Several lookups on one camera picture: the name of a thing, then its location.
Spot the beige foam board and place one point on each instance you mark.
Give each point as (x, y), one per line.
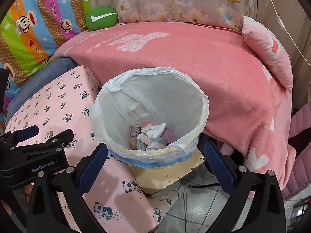
(156, 179)

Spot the pink blanket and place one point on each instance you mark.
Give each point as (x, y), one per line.
(250, 109)

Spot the white glove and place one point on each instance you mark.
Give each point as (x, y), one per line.
(154, 131)

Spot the person's left hand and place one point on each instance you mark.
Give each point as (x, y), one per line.
(28, 191)

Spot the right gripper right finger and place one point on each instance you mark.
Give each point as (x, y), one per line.
(266, 213)

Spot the grey floral quilt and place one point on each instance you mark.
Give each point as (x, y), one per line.
(218, 13)

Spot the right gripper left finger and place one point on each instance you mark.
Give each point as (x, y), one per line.
(45, 213)

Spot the colourful monkey print quilt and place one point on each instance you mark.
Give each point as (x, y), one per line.
(32, 30)

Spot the green checkmark cushion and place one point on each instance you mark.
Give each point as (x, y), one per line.
(101, 17)

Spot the pink padded jacket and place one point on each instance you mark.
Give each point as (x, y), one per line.
(299, 139)

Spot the pink pillow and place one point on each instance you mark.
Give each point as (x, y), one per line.
(269, 49)

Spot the pink panda print sheet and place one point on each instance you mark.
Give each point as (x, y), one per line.
(115, 198)

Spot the blue velvet cushion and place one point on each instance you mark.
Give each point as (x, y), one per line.
(51, 71)

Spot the bin with white liner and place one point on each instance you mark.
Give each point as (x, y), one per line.
(160, 94)

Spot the beige stocking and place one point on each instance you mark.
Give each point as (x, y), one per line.
(133, 143)

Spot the pink cleaning cloth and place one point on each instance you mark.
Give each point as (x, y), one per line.
(150, 143)

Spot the grey sock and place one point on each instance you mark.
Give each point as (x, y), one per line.
(145, 143)

